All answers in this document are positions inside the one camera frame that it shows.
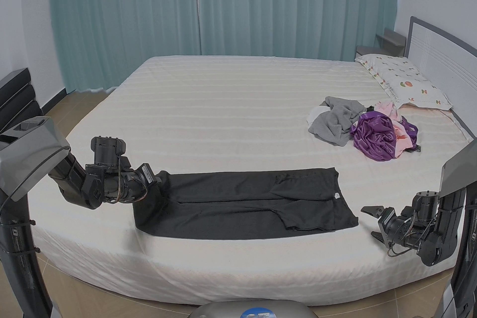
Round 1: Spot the black T-shirt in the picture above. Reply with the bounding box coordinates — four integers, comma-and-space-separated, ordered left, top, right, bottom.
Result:
132, 167, 359, 239

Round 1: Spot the bed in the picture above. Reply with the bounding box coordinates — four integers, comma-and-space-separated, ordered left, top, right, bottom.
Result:
26, 15, 477, 308

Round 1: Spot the black chest of drawers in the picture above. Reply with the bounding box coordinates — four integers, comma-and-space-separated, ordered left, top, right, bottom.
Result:
0, 68, 43, 134

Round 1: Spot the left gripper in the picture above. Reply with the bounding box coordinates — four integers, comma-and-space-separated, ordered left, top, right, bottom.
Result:
139, 162, 160, 199

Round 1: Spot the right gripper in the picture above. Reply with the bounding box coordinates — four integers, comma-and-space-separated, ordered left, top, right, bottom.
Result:
360, 205, 404, 248

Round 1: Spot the white garment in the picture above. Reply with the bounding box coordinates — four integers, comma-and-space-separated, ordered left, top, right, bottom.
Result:
306, 105, 329, 125

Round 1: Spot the grey garment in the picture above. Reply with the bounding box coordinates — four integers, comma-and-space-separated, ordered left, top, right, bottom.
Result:
307, 97, 366, 146

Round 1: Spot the purple satin garment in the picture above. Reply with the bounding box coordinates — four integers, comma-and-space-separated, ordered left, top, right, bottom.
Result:
350, 112, 397, 162

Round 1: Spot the dark purple garment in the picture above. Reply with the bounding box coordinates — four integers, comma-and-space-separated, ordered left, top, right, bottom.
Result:
400, 117, 420, 149

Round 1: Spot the grey bedside table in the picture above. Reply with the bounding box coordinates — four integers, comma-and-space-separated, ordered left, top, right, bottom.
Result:
356, 28, 407, 58

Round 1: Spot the white printed pillow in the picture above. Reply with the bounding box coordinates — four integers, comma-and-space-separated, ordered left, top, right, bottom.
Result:
355, 54, 453, 111

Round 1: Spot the black cable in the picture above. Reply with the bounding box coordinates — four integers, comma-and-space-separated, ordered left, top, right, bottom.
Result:
387, 244, 420, 258
0, 146, 72, 206

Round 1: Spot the pink garment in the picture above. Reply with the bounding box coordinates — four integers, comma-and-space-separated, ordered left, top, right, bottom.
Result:
374, 100, 412, 158

